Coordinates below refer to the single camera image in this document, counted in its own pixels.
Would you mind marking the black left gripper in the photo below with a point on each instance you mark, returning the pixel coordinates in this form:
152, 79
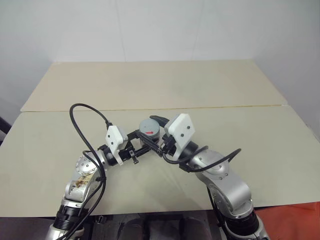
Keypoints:
126, 153

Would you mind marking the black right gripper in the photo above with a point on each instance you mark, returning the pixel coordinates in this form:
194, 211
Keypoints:
170, 145

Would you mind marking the small clear jar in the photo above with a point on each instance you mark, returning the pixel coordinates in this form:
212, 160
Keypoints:
156, 139

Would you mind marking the grey jar lid red arrow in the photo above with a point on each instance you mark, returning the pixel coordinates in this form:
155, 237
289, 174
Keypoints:
147, 126

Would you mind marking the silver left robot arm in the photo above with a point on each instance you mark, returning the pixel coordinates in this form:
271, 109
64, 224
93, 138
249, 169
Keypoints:
82, 185

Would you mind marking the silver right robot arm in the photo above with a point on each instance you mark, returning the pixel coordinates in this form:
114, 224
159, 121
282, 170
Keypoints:
225, 185

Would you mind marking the dark furniture piece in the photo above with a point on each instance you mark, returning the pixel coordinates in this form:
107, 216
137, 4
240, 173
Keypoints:
3, 127

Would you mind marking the orange red mat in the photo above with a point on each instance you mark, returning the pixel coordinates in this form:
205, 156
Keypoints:
295, 222

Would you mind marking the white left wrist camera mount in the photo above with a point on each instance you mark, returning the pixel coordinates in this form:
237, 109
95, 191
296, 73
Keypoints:
113, 140

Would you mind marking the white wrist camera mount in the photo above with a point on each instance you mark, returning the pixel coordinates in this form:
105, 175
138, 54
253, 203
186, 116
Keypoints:
113, 140
181, 130

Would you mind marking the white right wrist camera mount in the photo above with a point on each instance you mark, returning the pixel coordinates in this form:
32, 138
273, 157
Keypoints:
181, 130

